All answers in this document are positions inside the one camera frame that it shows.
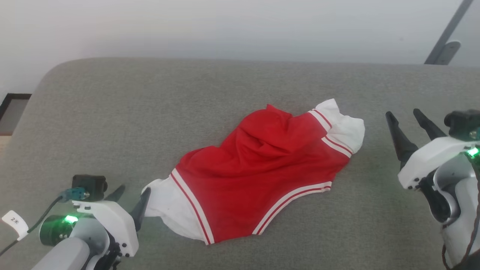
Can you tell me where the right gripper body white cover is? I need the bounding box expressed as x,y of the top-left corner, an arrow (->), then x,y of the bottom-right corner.
397,137 -> 470,222

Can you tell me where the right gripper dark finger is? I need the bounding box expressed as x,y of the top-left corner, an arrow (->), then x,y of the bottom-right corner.
385,111 -> 419,170
413,109 -> 447,141

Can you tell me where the grey metal bracket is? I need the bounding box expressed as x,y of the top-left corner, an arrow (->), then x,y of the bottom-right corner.
435,41 -> 461,65

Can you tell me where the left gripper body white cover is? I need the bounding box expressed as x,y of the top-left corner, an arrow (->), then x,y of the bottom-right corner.
72,200 -> 140,270

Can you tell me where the white paper cable tag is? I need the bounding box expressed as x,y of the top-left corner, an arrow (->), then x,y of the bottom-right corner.
1,210 -> 29,241

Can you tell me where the red basketball jersey white trim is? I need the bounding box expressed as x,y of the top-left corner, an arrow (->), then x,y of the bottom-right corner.
142,99 -> 365,245

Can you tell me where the grey metal slanted bar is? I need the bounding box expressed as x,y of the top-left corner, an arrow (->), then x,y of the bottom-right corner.
424,0 -> 474,65

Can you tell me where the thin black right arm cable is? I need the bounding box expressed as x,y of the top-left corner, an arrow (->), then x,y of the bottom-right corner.
442,202 -> 480,270

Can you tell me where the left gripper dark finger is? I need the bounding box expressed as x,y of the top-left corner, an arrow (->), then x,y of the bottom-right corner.
129,187 -> 152,231
105,184 -> 126,203

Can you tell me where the dark skirting strip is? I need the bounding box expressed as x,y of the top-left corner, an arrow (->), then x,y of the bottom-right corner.
0,93 -> 32,136

